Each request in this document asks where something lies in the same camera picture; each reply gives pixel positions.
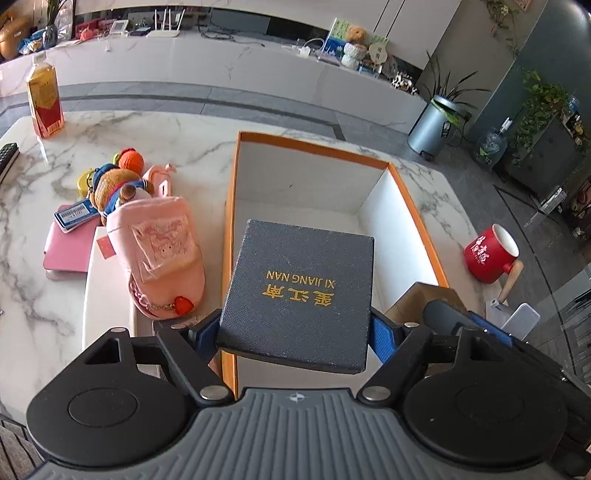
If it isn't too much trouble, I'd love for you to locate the pink cloth pouch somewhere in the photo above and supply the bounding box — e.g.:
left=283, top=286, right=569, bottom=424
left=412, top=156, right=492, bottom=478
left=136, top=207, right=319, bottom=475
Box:
left=106, top=197, right=205, bottom=320

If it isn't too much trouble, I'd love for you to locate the dark blue gift box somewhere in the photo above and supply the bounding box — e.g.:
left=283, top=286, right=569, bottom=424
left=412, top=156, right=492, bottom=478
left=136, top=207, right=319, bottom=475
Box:
left=217, top=219, right=375, bottom=374

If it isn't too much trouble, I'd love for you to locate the white flat box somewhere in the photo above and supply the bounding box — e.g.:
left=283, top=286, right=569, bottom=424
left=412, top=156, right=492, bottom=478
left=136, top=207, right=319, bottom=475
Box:
left=82, top=226, right=137, bottom=348

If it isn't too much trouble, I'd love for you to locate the red ceramic mug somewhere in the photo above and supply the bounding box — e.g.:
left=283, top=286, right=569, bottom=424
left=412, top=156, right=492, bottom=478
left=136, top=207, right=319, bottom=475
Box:
left=464, top=224, right=520, bottom=284

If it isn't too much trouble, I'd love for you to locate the pink notebook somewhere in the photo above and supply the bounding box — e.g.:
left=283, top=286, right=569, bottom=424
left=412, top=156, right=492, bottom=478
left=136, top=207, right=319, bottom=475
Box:
left=42, top=205, right=100, bottom=280

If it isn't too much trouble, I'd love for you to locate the small blue price tag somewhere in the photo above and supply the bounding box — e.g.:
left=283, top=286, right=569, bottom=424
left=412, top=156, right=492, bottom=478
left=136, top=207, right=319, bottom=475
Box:
left=54, top=199, right=100, bottom=234

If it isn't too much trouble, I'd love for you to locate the pink plastic bottle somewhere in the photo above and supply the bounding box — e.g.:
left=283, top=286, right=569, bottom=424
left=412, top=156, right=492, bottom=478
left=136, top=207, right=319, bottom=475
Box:
left=142, top=163, right=176, bottom=197

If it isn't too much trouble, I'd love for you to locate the brown plush bear toy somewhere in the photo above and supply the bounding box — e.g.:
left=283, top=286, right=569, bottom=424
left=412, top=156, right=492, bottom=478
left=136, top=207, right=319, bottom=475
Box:
left=87, top=163, right=154, bottom=225

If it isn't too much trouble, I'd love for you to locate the orange white storage box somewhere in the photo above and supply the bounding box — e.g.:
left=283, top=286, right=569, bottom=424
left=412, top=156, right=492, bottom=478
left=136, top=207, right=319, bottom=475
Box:
left=221, top=132, right=448, bottom=392

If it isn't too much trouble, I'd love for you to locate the yellow tape measure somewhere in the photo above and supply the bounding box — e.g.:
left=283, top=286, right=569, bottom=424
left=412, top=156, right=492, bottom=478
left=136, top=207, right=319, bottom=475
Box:
left=76, top=168, right=95, bottom=198

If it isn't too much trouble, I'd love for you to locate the orange crochet ball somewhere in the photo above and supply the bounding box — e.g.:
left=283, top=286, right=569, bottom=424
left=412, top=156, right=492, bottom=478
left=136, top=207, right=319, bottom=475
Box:
left=112, top=148, right=144, bottom=176

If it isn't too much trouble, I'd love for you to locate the water jug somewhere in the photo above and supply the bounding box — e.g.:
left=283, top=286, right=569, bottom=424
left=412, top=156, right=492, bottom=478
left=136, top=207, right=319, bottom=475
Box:
left=473, top=117, right=513, bottom=171

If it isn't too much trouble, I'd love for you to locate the grey trash bin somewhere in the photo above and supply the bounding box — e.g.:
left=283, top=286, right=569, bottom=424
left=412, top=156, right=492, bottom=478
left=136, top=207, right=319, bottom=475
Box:
left=408, top=95, right=466, bottom=159

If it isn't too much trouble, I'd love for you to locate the potted green plant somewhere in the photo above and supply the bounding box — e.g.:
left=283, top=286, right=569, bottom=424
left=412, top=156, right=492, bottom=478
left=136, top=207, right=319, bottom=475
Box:
left=419, top=51, right=491, bottom=130

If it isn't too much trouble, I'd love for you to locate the marble tv cabinet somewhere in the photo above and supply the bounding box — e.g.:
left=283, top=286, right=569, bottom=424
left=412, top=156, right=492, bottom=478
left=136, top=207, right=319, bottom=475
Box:
left=0, top=32, right=429, bottom=135

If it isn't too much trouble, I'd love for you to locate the black remote control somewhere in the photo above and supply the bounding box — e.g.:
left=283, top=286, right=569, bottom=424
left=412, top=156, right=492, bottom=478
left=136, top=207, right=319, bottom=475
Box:
left=0, top=142, right=20, bottom=183

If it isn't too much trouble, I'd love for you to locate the teddy bear on shelf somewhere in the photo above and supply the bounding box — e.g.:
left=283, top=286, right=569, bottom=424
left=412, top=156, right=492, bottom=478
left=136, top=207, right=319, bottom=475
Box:
left=341, top=26, right=368, bottom=70

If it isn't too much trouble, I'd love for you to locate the iced tea bottle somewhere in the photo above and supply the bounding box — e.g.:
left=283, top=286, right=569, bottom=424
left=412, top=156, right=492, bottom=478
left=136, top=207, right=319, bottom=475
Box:
left=26, top=51, right=65, bottom=139

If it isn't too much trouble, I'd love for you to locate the white wifi router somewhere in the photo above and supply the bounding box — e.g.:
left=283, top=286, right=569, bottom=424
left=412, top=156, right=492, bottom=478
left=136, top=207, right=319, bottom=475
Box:
left=147, top=8, right=185, bottom=38

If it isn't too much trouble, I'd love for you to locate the golden vase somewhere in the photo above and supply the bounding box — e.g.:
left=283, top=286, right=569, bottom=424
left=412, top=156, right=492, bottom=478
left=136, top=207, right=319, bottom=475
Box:
left=0, top=17, right=30, bottom=60

